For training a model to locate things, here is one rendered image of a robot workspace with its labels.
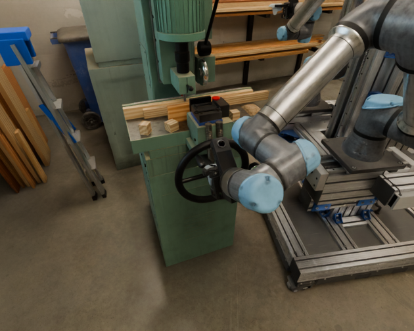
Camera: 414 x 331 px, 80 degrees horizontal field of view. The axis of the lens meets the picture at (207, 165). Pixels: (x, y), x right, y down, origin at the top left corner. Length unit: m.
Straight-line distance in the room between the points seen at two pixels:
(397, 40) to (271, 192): 0.42
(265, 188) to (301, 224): 1.15
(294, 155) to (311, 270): 0.96
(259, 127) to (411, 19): 0.35
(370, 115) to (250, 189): 0.69
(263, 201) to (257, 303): 1.10
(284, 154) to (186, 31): 0.59
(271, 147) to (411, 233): 1.43
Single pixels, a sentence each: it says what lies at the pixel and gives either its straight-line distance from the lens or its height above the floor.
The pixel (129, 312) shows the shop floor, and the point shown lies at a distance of 1.54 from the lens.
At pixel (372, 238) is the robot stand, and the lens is 1.72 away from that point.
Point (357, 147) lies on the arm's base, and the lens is 1.10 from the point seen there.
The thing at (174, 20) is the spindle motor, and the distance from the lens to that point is 0.94.
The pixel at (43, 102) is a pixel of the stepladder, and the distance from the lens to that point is 1.73.
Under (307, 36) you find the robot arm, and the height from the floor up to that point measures 1.10.
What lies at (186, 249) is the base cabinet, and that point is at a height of 0.11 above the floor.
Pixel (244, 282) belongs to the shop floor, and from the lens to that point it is 1.56.
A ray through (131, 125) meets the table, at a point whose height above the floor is 0.90.
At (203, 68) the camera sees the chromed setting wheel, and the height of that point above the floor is 1.05.
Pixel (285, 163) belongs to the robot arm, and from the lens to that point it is 0.51.
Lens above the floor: 1.39
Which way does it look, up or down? 38 degrees down
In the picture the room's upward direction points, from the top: straight up
